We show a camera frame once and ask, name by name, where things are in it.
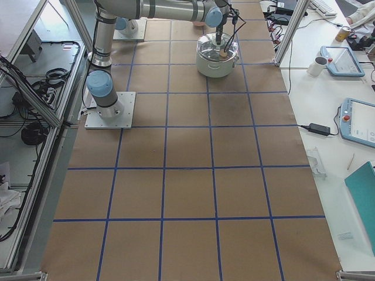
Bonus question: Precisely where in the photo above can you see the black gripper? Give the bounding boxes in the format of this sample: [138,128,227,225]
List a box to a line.
[216,24,224,41]

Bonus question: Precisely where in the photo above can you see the glass pot lid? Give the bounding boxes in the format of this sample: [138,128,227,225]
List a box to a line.
[196,32,238,62]

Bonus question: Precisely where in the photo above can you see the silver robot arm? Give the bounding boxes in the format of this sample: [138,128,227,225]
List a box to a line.
[97,0,230,44]
[86,1,135,118]

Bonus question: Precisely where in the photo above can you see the white cooking pot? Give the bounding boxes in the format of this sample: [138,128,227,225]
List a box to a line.
[196,52,239,78]

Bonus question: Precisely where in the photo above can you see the pink bowl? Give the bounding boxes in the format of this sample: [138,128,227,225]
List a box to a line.
[192,21,205,27]

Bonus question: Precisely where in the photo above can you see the white mug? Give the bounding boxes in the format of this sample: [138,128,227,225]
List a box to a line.
[306,56,328,77]

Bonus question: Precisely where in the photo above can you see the yellow can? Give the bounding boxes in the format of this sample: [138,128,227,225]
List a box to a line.
[335,26,352,42]

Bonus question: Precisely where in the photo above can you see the blue teach pendant far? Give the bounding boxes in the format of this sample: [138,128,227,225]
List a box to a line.
[320,46,365,77]

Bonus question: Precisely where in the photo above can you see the blue teach pendant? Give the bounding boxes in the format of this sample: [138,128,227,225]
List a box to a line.
[339,98,374,148]
[320,46,365,77]

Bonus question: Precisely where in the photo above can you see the black power adapter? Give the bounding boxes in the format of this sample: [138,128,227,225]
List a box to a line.
[308,123,330,136]

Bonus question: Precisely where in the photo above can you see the blue teach pendant near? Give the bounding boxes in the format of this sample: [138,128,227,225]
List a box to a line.
[339,98,374,148]

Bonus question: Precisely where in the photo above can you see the clear plastic holder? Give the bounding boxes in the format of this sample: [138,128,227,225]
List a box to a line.
[306,148,327,178]

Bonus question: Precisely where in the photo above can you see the wooden stick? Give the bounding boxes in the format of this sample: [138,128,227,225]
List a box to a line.
[346,153,355,170]

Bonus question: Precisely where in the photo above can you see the teal folder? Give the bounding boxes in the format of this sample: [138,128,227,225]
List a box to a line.
[345,161,374,254]

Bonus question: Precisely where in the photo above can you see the white cloth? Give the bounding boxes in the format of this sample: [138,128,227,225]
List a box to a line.
[0,162,21,223]

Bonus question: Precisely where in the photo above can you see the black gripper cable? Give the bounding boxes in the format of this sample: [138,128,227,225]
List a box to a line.
[222,2,247,49]

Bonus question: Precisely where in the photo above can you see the aluminium frame post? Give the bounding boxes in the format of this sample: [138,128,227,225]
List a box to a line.
[274,0,309,67]

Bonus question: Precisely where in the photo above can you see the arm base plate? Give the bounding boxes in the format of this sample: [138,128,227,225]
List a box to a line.
[85,92,136,129]
[113,18,147,42]

